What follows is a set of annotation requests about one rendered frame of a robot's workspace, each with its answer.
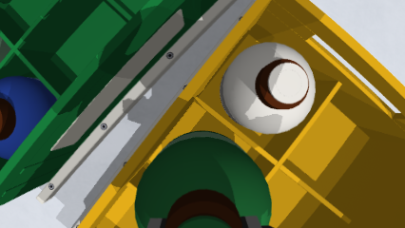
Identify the blue bottle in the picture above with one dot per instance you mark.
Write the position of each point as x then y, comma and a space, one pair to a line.
24, 101

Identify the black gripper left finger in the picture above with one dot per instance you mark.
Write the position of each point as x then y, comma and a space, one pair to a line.
156, 223

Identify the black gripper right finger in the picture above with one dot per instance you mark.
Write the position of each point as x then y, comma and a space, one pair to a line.
252, 222

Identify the yellow crate with dividers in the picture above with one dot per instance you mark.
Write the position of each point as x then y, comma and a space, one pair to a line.
352, 154

